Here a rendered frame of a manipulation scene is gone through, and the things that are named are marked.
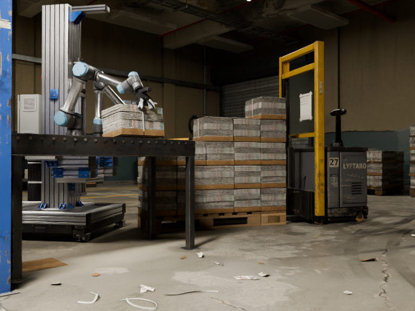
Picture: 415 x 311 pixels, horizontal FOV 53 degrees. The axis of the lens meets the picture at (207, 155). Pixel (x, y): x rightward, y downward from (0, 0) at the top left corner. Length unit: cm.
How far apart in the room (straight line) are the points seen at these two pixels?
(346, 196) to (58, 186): 283
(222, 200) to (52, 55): 203
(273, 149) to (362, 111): 635
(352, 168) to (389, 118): 560
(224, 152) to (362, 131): 670
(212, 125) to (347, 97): 698
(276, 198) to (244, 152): 59
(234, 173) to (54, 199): 167
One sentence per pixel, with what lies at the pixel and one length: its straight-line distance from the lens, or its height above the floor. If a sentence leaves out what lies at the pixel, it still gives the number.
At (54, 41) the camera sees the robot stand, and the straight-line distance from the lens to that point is 408.
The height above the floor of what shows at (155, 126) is 91.
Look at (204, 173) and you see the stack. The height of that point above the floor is 53.
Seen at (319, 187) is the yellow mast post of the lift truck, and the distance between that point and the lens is 436.
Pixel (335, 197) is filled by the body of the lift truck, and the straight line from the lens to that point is 453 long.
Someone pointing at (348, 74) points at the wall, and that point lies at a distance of 1077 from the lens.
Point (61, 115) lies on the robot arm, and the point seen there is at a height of 100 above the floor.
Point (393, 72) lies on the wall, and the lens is 1027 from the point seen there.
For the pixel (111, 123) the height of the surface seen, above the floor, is 93.
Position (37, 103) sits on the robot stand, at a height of 115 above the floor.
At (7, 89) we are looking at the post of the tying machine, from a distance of 230.
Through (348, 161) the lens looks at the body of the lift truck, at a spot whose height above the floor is 64.
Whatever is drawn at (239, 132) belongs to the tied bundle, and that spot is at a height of 92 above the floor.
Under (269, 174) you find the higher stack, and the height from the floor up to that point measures 51.
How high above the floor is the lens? 65
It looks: 1 degrees up
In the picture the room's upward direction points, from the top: straight up
